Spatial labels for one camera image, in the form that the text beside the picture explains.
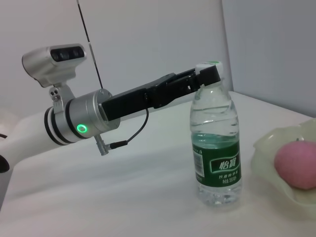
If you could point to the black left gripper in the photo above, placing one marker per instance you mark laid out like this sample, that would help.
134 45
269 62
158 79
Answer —
138 101

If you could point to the clear green-label water bottle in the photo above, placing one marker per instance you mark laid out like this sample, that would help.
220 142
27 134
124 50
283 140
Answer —
214 160

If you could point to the pink peach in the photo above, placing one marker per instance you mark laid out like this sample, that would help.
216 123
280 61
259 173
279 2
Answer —
296 165

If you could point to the pale green glass fruit plate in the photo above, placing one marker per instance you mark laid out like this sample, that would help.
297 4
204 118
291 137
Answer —
269 160

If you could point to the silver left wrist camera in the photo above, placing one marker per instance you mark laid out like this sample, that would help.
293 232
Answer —
54 64

